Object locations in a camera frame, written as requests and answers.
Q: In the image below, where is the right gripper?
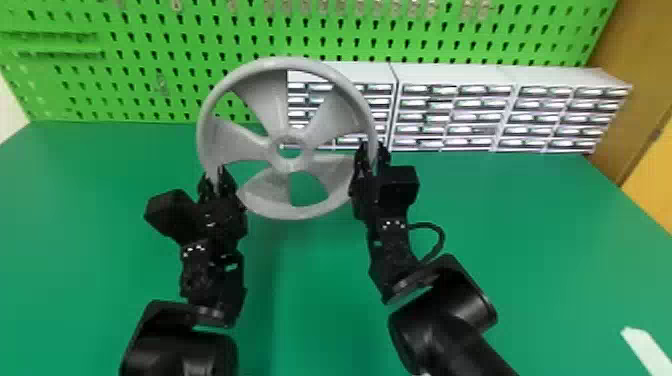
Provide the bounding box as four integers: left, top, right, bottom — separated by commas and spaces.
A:
348, 142, 393, 222

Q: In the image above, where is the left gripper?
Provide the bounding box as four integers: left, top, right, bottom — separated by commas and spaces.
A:
193, 166, 250, 248

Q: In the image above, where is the grey wheel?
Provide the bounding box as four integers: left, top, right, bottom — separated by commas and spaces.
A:
195, 56, 380, 222

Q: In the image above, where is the white drawer cabinet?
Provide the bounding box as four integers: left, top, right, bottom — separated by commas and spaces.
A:
390, 62, 520, 153
495, 65, 633, 155
286, 61, 399, 152

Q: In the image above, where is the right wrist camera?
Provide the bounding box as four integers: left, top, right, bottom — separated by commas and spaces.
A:
375, 166, 422, 218

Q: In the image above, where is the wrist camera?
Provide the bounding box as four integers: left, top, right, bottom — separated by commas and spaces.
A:
143, 189, 202, 239
375, 166, 422, 218

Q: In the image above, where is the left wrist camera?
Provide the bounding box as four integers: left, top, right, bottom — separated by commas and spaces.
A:
143, 189, 202, 239

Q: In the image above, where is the black cable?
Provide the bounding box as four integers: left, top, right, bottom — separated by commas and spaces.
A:
408, 220, 447, 265

